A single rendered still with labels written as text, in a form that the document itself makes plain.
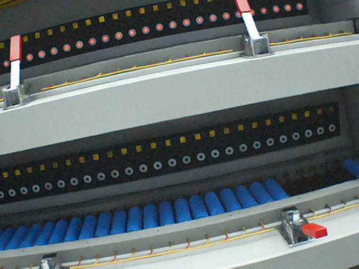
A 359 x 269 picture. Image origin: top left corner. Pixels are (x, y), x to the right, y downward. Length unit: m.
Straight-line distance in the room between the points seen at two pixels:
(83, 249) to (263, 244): 0.20
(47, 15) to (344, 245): 0.55
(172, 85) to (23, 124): 0.16
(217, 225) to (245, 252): 0.05
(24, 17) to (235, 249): 0.49
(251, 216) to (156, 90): 0.17
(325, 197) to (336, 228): 0.04
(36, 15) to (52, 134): 0.31
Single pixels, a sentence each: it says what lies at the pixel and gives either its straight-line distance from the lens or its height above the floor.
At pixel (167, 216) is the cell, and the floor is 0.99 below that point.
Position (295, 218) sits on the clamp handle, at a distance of 0.39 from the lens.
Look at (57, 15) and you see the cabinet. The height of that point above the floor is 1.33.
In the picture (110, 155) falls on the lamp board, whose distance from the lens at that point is 0.52.
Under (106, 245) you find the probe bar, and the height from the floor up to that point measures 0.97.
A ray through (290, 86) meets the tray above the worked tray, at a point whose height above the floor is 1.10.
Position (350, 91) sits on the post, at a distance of 0.61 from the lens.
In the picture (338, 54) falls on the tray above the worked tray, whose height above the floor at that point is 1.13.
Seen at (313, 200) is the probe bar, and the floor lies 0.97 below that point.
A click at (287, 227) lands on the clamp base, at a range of 0.40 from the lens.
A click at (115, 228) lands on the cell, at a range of 0.45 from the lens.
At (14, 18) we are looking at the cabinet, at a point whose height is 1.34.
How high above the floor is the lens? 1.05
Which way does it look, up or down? 5 degrees up
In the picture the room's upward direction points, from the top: 12 degrees counter-clockwise
